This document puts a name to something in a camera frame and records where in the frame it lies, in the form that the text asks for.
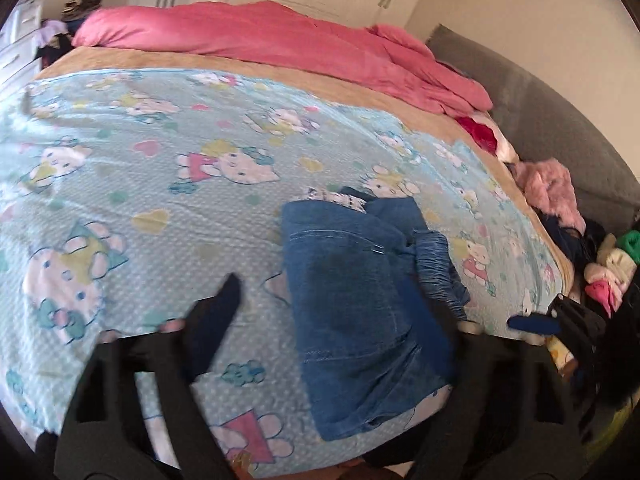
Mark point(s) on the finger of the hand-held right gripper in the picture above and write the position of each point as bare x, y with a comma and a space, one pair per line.
535, 324

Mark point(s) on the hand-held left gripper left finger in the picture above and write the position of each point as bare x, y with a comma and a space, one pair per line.
215, 320

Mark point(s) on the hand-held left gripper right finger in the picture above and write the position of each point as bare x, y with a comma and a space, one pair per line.
425, 325

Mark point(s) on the blue denim pants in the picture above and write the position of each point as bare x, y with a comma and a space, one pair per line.
350, 300

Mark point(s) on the yellow printed cloth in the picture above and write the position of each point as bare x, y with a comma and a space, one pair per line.
561, 355

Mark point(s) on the bright pink cloth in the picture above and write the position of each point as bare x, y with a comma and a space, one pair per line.
605, 297

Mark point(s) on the white folded cloth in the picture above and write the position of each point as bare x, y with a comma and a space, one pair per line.
612, 265

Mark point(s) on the dark cloth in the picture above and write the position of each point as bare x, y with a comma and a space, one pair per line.
570, 242

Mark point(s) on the green cloth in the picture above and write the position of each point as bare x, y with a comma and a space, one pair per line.
630, 247

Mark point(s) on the pink fluffy cloth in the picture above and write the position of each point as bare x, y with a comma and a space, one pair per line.
550, 190

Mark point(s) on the cartoon cat printed blanket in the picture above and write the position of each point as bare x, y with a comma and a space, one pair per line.
150, 185

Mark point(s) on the cream cloth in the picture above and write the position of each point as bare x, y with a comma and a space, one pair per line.
506, 146

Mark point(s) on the red cloth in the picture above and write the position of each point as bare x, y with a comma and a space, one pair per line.
477, 132

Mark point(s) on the grey padded headboard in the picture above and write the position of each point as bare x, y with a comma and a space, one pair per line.
550, 120

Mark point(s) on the pink duvet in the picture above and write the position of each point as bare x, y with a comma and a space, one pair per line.
280, 35

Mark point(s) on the purple cloth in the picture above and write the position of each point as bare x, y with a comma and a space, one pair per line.
54, 35

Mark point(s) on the white drawer chest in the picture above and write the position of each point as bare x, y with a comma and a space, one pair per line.
17, 50

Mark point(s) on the dark patterned clothes pile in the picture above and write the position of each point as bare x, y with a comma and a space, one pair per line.
80, 9

